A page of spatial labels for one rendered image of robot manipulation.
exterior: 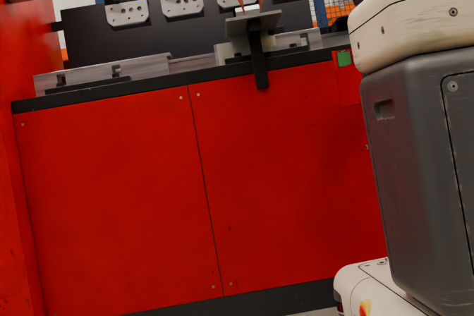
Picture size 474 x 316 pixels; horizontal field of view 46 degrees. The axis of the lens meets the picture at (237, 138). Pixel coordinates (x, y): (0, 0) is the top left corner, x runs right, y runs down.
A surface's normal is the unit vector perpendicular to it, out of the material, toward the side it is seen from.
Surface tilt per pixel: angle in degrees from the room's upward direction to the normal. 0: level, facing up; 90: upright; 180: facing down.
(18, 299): 90
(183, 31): 90
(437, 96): 90
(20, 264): 90
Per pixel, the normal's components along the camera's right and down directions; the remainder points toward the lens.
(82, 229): 0.02, -0.01
